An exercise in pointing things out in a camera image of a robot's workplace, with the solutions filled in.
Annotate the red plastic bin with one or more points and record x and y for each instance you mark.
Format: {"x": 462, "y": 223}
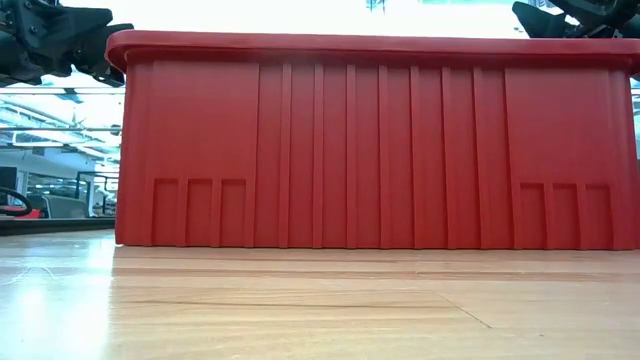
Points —
{"x": 350, "y": 150}

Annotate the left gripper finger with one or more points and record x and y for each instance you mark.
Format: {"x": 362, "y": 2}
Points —
{"x": 65, "y": 25}
{"x": 92, "y": 52}

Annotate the black aluminium frame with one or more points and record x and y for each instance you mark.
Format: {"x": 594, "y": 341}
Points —
{"x": 50, "y": 227}

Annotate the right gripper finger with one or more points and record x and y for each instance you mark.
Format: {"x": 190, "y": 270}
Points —
{"x": 542, "y": 25}
{"x": 597, "y": 10}

